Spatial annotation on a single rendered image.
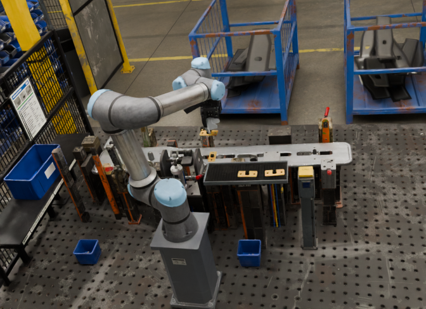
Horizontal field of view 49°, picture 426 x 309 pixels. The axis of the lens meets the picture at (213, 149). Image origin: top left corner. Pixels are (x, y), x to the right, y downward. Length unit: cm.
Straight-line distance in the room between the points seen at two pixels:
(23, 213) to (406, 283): 181
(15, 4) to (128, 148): 142
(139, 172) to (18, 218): 84
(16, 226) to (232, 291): 107
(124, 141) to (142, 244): 93
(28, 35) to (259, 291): 191
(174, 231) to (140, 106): 57
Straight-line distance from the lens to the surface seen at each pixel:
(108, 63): 572
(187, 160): 223
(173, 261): 200
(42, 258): 273
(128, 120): 159
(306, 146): 248
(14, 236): 240
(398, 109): 431
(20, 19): 297
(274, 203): 237
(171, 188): 183
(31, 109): 283
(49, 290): 255
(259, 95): 467
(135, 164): 181
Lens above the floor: 246
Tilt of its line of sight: 35 degrees down
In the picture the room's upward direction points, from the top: 11 degrees counter-clockwise
